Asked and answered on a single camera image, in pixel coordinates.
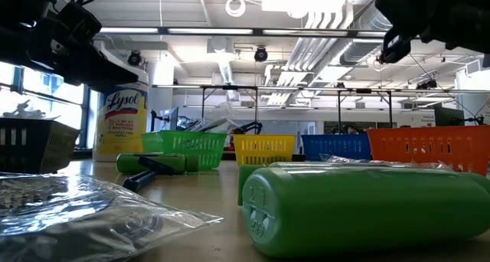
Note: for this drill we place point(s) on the yellow plastic basket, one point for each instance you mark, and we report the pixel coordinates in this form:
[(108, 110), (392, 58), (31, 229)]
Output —
[(264, 149)]

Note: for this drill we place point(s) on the silver ribbed air duct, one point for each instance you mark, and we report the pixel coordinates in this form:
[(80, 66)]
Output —
[(360, 43)]

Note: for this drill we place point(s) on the blue plastic basket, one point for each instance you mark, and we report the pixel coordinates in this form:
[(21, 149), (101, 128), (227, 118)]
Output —
[(337, 147)]

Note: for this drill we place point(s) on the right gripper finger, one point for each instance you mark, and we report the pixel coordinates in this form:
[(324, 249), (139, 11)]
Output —
[(406, 9), (415, 29)]

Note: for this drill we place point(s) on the overhead light bar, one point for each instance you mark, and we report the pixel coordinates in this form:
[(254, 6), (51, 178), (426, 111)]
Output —
[(210, 31)]

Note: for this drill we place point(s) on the orange plastic basket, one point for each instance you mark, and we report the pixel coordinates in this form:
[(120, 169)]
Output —
[(428, 147)]

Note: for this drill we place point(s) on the green plastic basket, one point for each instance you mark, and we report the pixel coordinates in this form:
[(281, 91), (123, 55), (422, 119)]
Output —
[(191, 149)]

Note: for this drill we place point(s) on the black plastic basket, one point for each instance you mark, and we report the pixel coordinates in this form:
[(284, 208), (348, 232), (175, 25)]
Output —
[(23, 147)]

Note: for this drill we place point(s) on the black background station frame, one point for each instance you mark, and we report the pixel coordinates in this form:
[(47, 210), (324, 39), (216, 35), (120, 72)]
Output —
[(339, 109)]

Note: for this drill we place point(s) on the black monitor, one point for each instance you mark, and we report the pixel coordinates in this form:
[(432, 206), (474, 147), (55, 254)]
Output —
[(449, 117)]

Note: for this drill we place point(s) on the person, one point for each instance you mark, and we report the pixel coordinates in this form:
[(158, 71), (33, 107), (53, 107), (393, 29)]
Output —
[(354, 128)]

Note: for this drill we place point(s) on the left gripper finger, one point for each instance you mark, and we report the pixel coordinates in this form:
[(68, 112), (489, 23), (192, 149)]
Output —
[(95, 68), (103, 87)]

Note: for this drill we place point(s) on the green toothbrush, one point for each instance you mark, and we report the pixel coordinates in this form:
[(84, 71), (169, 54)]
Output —
[(208, 125)]

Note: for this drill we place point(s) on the Lysol wipes canister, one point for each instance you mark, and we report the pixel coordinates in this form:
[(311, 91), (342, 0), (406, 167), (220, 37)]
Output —
[(122, 124)]

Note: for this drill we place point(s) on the black ceiling dome camera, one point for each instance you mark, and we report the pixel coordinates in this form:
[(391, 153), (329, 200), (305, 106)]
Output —
[(261, 55), (134, 59)]

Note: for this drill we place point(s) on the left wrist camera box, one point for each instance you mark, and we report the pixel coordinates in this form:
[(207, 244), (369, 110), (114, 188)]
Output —
[(78, 20)]

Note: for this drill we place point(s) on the red toothbrush in clear bag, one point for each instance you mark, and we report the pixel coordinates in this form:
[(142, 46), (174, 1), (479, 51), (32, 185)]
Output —
[(344, 159)]

